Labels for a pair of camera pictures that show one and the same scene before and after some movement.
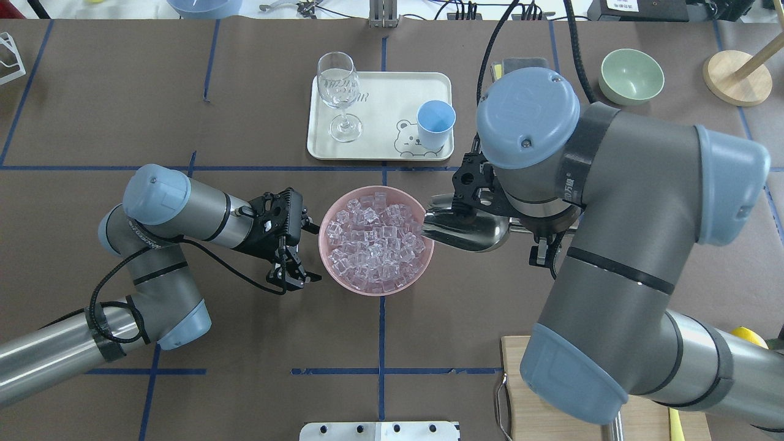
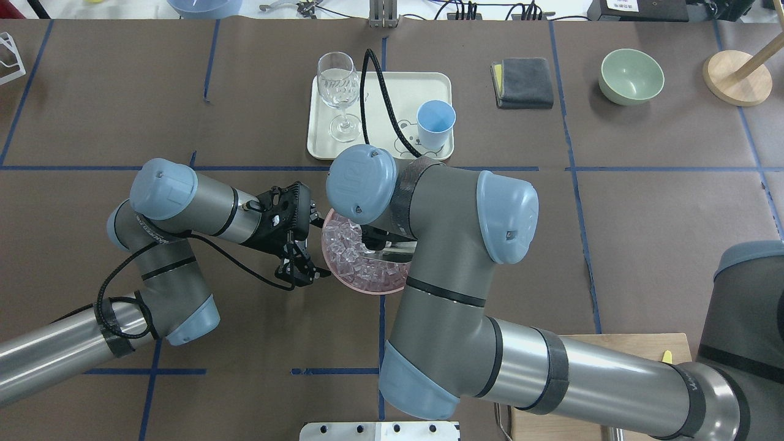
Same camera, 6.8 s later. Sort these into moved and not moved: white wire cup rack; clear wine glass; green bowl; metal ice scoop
Moved: metal ice scoop
Not moved: green bowl; white wire cup rack; clear wine glass
